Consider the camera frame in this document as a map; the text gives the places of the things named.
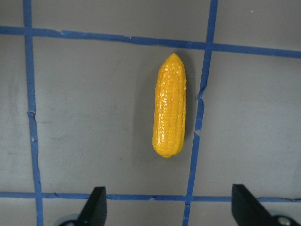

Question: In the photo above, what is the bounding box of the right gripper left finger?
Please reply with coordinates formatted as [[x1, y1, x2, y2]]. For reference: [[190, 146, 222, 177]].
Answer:
[[75, 186, 107, 226]]

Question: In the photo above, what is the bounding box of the yellow toy corn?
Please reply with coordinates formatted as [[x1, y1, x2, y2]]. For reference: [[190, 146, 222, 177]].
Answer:
[[152, 53, 187, 158]]

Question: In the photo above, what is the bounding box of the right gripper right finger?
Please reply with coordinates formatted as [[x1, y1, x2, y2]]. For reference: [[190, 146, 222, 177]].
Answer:
[[231, 184, 279, 226]]

